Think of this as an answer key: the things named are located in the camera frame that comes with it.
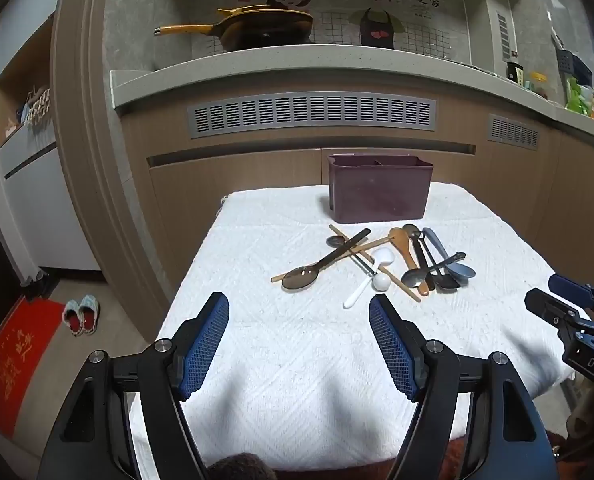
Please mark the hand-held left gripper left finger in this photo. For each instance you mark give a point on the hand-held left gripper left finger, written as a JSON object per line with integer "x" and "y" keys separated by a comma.
{"x": 204, "y": 345}

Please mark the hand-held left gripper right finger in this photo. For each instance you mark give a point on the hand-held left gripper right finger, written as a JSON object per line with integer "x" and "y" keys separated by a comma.
{"x": 394, "y": 347}

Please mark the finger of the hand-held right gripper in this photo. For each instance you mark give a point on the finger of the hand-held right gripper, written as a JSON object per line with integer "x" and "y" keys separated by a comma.
{"x": 572, "y": 290}
{"x": 547, "y": 306}

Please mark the black plastic spoon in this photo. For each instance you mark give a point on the black plastic spoon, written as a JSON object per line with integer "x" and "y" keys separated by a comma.
{"x": 444, "y": 281}

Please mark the grey-blue plastic spoon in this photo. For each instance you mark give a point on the grey-blue plastic spoon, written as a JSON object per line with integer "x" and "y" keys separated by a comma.
{"x": 461, "y": 272}

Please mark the wooden spoon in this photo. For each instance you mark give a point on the wooden spoon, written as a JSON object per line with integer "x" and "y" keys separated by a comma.
{"x": 401, "y": 240}

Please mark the purple plastic utensil holder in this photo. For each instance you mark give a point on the purple plastic utensil holder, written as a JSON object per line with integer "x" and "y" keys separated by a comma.
{"x": 377, "y": 195}

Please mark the white textured cloth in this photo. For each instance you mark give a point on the white textured cloth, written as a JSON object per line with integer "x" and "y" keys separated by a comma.
{"x": 277, "y": 350}

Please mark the dark brown round object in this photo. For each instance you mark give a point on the dark brown round object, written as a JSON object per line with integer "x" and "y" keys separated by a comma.
{"x": 242, "y": 466}

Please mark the small grey vent grille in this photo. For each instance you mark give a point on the small grey vent grille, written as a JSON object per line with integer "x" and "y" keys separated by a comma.
{"x": 514, "y": 132}

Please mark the black floor fixture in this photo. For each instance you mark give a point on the black floor fixture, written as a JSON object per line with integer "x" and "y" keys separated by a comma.
{"x": 39, "y": 282}

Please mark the wooden kitchen counter cabinet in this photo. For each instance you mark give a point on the wooden kitchen counter cabinet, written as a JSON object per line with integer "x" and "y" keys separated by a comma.
{"x": 252, "y": 175}

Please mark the red doormat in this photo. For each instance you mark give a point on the red doormat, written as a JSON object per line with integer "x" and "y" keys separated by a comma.
{"x": 12, "y": 365}

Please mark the green packet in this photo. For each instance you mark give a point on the green packet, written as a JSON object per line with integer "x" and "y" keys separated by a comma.
{"x": 574, "y": 96}

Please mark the yellow-lidded bottle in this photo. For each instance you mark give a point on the yellow-lidded bottle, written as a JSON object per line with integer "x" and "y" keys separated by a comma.
{"x": 538, "y": 81}

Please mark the white shelving unit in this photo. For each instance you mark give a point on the white shelving unit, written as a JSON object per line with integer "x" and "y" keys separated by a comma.
{"x": 37, "y": 210}

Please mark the dark blue basket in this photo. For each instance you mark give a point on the dark blue basket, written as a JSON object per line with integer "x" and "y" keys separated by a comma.
{"x": 574, "y": 65}

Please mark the dark jar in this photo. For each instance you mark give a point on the dark jar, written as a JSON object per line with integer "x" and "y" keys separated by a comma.
{"x": 514, "y": 71}

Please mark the long grey vent grille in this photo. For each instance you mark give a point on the long grey vent grille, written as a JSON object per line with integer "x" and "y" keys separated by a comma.
{"x": 312, "y": 112}

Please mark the woven basket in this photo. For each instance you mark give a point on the woven basket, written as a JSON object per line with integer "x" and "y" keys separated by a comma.
{"x": 37, "y": 105}

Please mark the yellow frying pan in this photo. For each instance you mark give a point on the yellow frying pan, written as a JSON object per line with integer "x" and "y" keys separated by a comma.
{"x": 239, "y": 10}
{"x": 267, "y": 29}

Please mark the white wall louvre panel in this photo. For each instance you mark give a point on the white wall louvre panel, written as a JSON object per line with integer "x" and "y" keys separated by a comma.
{"x": 502, "y": 35}

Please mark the cartoon wall sticker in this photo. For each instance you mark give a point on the cartoon wall sticker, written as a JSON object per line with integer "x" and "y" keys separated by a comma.
{"x": 377, "y": 15}

